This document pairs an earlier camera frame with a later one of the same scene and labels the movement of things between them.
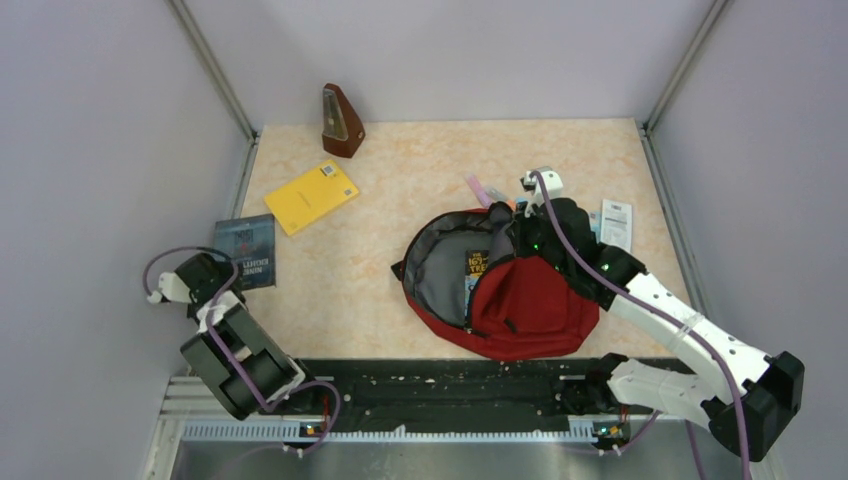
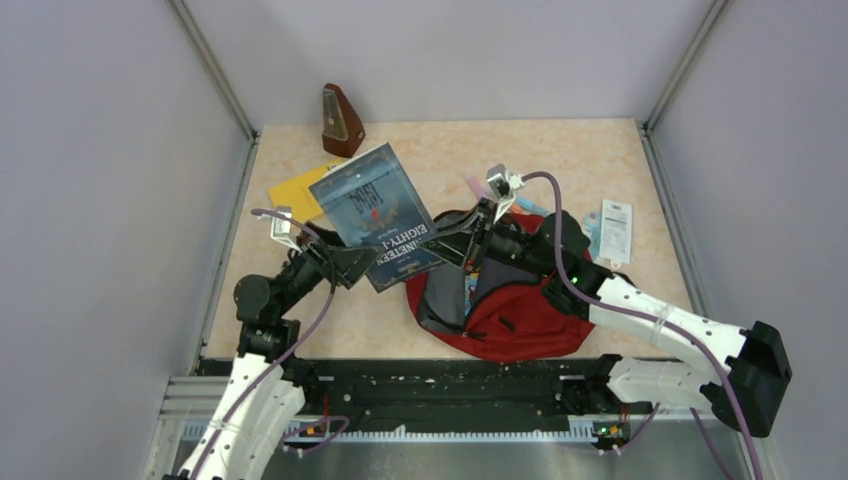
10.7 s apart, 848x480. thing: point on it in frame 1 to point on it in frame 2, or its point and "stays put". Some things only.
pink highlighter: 479,191 stays put
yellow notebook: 310,197 stays put
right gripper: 521,223 to 454,247
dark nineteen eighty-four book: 250,243 to 369,204
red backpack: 467,279 stays put
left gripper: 225,269 to 352,261
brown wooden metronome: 342,132 stays put
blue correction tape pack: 595,218 stays put
